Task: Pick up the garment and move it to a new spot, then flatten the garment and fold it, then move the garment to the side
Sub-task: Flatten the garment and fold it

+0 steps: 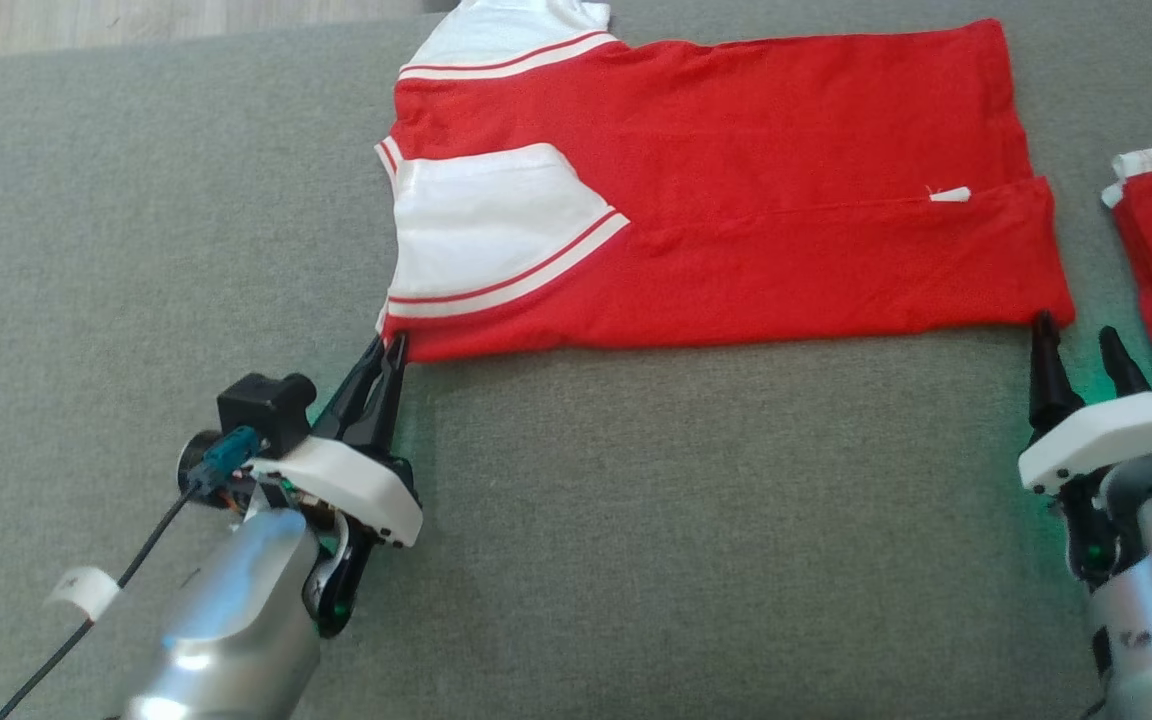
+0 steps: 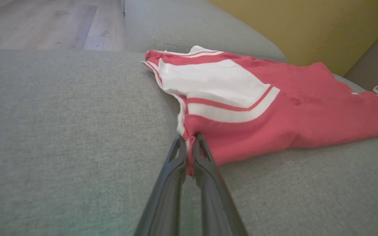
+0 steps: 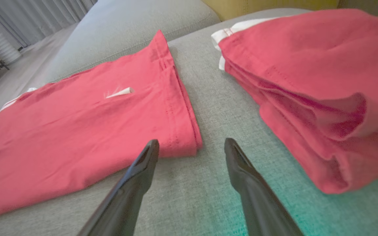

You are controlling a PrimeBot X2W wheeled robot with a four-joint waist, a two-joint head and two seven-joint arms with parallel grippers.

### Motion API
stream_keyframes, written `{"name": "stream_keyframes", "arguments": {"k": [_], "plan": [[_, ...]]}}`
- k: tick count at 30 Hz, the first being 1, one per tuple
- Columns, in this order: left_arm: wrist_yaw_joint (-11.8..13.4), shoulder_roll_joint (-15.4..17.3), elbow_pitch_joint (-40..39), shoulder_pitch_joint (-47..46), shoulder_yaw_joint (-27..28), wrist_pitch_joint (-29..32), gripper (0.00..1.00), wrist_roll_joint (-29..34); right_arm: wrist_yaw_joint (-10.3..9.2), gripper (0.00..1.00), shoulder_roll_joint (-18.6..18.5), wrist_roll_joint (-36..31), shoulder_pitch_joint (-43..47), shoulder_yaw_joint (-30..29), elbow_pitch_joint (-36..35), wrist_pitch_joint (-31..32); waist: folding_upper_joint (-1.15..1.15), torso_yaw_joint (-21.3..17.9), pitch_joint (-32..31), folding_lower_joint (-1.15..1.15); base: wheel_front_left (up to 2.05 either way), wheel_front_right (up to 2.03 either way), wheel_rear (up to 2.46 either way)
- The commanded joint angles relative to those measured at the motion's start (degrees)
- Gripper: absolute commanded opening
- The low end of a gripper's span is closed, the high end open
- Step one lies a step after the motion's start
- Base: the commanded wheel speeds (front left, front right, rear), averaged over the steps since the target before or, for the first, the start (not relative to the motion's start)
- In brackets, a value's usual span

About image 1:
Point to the red white sports jersey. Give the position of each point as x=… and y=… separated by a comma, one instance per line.
x=786, y=150

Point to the left black wrist camera box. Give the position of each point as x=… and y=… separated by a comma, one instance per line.
x=261, y=410

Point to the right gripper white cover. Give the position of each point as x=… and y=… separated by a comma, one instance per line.
x=1106, y=435

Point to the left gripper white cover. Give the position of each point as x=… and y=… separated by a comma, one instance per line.
x=356, y=490

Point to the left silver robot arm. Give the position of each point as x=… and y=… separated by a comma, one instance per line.
x=236, y=620

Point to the grey fabric sofa seat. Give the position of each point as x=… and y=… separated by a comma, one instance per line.
x=686, y=520

